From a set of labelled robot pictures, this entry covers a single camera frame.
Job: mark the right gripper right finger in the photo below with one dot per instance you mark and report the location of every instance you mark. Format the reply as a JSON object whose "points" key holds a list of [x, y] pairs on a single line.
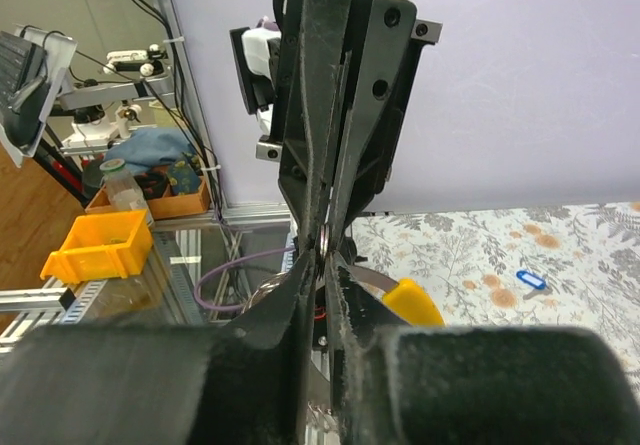
{"points": [[394, 383]]}

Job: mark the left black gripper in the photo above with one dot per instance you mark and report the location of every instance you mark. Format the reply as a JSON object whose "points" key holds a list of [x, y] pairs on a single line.
{"points": [[336, 76]]}

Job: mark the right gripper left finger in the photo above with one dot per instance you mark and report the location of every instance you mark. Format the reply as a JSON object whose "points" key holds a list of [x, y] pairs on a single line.
{"points": [[240, 383]]}

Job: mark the blue tag key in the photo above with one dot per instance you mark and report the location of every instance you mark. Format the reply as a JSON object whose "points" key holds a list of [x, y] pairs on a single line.
{"points": [[536, 284]]}

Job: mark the yellow plastic bin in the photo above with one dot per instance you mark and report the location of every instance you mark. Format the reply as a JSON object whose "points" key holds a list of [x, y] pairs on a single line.
{"points": [[101, 246]]}

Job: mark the wooden tray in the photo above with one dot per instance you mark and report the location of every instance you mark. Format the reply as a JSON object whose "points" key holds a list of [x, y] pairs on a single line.
{"points": [[169, 206]]}

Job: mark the floral table mat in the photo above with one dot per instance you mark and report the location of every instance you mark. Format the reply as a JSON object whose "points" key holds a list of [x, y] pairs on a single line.
{"points": [[467, 263]]}

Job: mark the clear plastic bottle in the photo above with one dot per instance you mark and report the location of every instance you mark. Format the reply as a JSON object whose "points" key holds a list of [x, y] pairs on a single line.
{"points": [[122, 189]]}

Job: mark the blue cloth pile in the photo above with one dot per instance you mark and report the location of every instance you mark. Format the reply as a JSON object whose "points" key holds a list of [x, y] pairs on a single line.
{"points": [[148, 148]]}

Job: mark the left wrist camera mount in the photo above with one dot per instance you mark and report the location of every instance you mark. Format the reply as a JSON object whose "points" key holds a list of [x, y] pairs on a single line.
{"points": [[252, 51]]}

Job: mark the aluminium front rail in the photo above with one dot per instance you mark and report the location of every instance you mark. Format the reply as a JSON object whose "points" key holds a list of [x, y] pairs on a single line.
{"points": [[198, 272]]}

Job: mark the aluminium frame post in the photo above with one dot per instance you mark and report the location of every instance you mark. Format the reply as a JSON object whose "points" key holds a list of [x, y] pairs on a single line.
{"points": [[191, 103]]}

